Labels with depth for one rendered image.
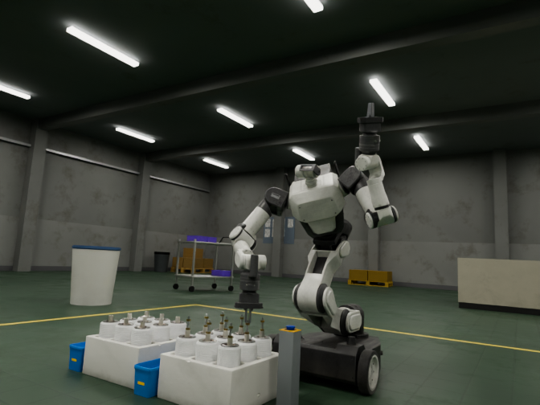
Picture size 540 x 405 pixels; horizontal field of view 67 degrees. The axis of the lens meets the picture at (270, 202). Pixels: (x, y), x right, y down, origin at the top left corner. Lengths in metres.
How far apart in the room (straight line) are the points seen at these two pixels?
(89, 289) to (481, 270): 5.50
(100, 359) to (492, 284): 5.89
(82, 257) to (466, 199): 10.08
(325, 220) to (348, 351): 0.64
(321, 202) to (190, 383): 1.00
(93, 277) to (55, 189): 7.39
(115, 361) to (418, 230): 11.02
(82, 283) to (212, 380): 3.37
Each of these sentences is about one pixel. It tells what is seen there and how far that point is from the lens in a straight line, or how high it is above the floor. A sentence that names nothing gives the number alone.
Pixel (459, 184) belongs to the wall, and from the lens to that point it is 12.49.
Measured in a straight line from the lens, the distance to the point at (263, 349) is 1.91.
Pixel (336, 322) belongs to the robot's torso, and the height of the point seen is 0.29.
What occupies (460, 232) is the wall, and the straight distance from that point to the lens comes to 12.31.
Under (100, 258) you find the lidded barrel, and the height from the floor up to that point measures 0.52.
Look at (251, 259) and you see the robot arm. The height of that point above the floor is 0.60.
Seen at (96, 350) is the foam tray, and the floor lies 0.12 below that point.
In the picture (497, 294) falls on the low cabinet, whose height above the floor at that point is 0.25.
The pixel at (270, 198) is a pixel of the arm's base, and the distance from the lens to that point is 2.08.
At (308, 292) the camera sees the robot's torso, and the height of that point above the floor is 0.46.
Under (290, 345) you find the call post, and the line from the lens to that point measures 1.78.
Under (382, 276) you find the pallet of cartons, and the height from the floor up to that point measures 0.29.
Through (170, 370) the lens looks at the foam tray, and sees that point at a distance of 1.88.
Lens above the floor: 0.61
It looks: 8 degrees up
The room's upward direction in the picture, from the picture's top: 3 degrees clockwise
